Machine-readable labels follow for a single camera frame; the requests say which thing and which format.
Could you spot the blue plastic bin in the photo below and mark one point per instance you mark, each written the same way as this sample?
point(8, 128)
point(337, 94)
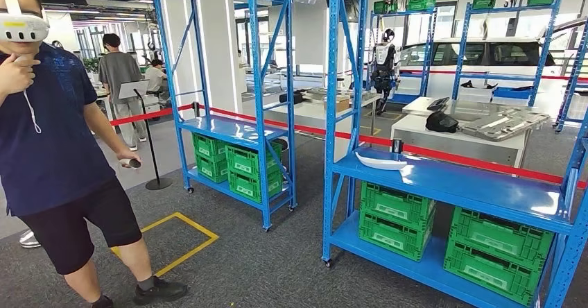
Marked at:
point(510, 93)

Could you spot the blue metal shelf rack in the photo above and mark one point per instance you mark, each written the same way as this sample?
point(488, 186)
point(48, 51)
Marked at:
point(229, 129)
point(574, 71)
point(459, 182)
point(546, 44)
point(428, 57)

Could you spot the white VR headset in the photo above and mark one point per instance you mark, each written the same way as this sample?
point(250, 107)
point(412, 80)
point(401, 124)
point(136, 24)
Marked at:
point(23, 28)

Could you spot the person's foot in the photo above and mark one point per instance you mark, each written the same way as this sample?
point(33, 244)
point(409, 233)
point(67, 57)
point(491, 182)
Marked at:
point(30, 240)

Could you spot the grey metal tray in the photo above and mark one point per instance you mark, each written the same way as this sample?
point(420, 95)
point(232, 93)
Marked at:
point(321, 94)

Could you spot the person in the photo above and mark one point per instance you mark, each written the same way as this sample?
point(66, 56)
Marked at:
point(155, 78)
point(50, 136)
point(119, 71)

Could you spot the thin red barrier belt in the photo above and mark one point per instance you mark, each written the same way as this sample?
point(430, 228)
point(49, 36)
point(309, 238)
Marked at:
point(505, 74)

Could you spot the black thin car part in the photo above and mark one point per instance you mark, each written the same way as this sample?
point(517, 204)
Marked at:
point(468, 84)

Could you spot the yellow floor tape square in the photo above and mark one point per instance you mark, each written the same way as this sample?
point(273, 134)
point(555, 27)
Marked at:
point(197, 226)

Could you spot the white moulded car part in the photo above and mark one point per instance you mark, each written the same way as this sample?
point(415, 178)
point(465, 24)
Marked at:
point(379, 162)

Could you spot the grey metal car panel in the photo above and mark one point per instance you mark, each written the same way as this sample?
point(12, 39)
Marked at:
point(500, 129)

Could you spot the small cardboard box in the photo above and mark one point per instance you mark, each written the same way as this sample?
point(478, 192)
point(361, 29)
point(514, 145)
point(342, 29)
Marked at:
point(337, 105)

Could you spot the white display table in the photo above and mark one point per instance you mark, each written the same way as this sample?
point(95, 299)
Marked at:
point(303, 113)

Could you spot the short red barrier belt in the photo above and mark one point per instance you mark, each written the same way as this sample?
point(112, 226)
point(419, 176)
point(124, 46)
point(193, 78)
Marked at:
point(142, 116)

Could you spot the long red barrier belt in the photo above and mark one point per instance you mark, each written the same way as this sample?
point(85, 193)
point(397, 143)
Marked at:
point(459, 159)

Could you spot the black stanchion with sign board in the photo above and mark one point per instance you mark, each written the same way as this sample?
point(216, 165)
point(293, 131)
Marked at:
point(151, 149)

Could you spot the humanoid robot black and white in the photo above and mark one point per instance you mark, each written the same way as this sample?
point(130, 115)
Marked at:
point(383, 67)

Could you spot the white car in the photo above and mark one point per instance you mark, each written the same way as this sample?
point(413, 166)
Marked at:
point(443, 85)

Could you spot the black oblong device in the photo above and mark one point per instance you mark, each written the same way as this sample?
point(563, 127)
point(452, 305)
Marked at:
point(291, 97)

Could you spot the black flat car part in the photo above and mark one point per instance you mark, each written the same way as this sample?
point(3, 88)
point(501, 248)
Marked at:
point(438, 103)

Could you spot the black belt stanchion post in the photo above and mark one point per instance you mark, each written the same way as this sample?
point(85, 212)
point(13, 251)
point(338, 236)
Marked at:
point(398, 146)
point(196, 109)

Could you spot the black rounded car part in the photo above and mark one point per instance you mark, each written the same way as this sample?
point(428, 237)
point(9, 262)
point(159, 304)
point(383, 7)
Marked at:
point(441, 123)

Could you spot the white parts table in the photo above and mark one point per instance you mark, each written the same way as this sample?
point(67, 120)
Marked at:
point(441, 142)

